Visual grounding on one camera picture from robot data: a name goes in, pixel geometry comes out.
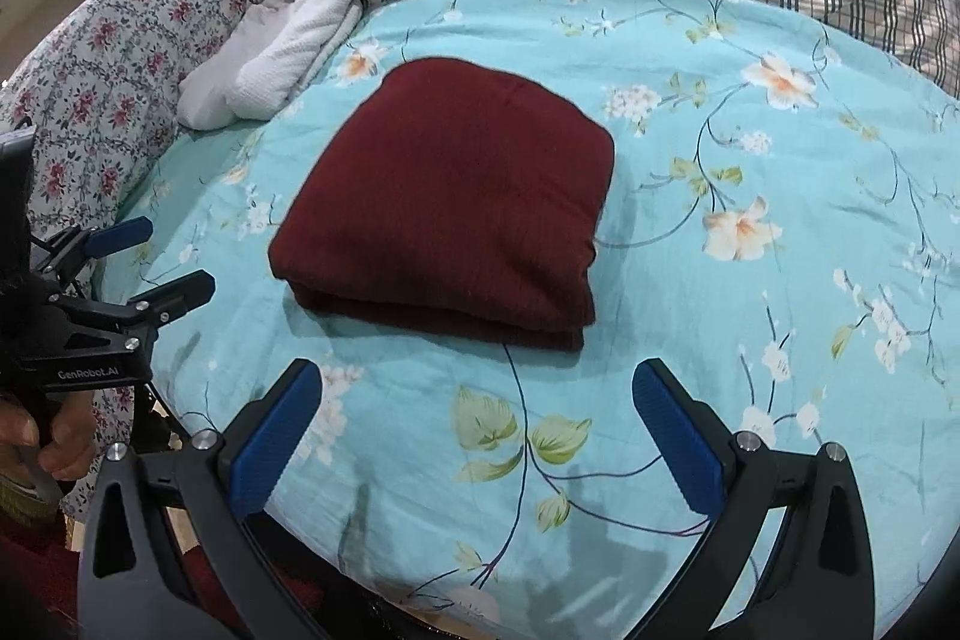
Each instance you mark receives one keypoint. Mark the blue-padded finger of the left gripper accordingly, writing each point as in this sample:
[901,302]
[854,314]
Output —
[66,255]
[157,302]

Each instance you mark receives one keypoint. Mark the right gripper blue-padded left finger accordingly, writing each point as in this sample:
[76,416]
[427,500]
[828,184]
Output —
[131,579]

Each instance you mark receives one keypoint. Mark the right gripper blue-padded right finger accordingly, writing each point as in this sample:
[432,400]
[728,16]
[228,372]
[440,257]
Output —
[786,552]

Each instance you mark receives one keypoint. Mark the dark red knit sweater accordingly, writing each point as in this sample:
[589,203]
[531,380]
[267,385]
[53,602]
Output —
[456,200]

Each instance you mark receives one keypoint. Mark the person's left hand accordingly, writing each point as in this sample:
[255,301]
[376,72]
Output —
[65,447]

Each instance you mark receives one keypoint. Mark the pink floral pillow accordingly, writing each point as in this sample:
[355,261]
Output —
[101,94]

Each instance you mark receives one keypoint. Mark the white waffle-textured towel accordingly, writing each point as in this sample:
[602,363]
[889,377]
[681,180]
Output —
[270,57]

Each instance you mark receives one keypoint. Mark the light blue floral bed sheet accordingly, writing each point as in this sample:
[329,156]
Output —
[781,230]

